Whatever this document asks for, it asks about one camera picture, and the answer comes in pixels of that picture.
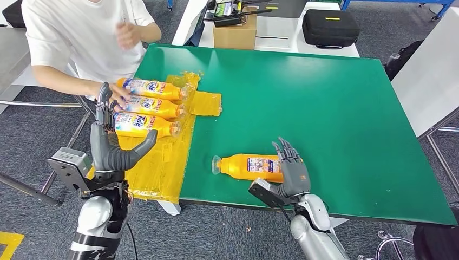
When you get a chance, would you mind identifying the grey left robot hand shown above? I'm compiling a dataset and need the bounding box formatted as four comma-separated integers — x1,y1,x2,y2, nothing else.
89,81,159,173

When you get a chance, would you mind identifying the person's left hand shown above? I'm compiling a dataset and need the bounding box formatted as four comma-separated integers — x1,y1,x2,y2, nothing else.
114,21,143,51

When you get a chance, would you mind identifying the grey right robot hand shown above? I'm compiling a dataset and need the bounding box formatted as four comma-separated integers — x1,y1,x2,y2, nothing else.
271,136,312,198

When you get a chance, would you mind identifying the person's right hand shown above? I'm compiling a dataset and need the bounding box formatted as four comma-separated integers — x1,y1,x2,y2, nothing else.
107,83,132,109

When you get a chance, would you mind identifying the orange detergent bottle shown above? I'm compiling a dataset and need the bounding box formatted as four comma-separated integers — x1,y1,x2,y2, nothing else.
211,153,287,184
116,77,190,101
122,95,188,120
113,110,182,139

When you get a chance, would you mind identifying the person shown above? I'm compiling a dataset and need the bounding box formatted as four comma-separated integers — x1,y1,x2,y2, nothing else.
21,0,163,109

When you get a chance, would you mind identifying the yellow tape patch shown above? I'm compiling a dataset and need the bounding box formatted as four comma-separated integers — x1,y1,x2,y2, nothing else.
84,71,223,204

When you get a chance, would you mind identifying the dark blue folded device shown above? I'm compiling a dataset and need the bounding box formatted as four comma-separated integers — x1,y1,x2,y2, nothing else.
183,2,209,47

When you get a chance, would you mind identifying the white table leg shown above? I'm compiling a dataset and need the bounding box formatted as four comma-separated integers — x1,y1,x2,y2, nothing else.
157,200,182,217

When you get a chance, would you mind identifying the black remote controller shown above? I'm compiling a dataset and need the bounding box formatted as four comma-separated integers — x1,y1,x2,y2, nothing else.
206,0,273,29

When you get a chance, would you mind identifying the brown cardboard box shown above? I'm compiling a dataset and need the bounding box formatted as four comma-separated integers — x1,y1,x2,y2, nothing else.
212,7,258,50

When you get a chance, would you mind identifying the grey metal table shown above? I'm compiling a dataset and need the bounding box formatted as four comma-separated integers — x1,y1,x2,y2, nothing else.
0,28,96,208

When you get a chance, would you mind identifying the black carrying case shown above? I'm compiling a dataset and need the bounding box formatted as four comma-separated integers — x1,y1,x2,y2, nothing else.
2,0,28,29
301,9,361,49

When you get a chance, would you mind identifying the white table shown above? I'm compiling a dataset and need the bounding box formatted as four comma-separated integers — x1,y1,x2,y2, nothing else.
391,8,459,200
171,0,360,58

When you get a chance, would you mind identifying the black stool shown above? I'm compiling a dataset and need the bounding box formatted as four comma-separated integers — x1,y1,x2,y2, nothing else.
375,206,459,260

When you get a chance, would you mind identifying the black bag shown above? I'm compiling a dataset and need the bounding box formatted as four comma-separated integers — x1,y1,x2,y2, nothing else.
383,40,424,82

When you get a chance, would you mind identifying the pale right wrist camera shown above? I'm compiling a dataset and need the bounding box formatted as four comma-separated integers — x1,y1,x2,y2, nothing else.
248,178,287,209

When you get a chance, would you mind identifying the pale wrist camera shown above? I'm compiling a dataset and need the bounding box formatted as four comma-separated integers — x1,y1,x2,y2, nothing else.
47,147,93,193
248,178,287,209

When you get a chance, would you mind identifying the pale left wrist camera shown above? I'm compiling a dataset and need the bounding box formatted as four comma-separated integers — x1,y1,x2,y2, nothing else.
47,147,93,193

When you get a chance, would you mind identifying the black cable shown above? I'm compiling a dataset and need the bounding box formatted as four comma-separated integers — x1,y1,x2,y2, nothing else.
126,222,140,260

